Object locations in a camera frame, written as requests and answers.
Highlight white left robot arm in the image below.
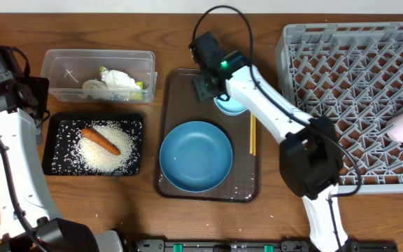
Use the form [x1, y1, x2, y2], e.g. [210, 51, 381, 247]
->
[0, 71, 124, 251]

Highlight dark blue plate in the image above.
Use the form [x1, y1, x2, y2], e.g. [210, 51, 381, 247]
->
[159, 121, 234, 193]

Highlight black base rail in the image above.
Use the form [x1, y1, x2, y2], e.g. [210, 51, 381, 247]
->
[134, 239, 399, 252]

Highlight yellow snack wrapper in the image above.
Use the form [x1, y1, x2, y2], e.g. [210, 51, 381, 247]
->
[100, 66, 143, 100]

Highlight pile of white rice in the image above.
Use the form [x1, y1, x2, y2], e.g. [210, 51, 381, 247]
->
[52, 120, 143, 175]

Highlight white tissue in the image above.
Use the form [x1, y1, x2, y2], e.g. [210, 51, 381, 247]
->
[100, 66, 142, 90]

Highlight wooden chopstick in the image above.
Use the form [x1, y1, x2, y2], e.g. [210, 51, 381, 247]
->
[250, 114, 256, 156]
[250, 113, 255, 155]

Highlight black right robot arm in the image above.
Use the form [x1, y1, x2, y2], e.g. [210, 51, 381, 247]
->
[190, 48, 348, 251]

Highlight orange carrot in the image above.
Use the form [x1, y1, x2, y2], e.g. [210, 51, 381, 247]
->
[82, 128, 121, 155]

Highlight dark brown serving tray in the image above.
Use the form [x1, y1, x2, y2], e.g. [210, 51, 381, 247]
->
[154, 69, 260, 203]

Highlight black waste tray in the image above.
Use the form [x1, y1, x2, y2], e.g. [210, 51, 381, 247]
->
[41, 111, 145, 177]

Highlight clear plastic bin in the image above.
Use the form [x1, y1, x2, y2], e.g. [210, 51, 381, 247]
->
[41, 49, 157, 103]

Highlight grey dishwasher rack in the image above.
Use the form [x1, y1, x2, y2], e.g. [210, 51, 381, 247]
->
[276, 22, 403, 194]

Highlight light blue bowl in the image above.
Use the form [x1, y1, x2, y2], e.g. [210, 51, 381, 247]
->
[213, 94, 247, 116]

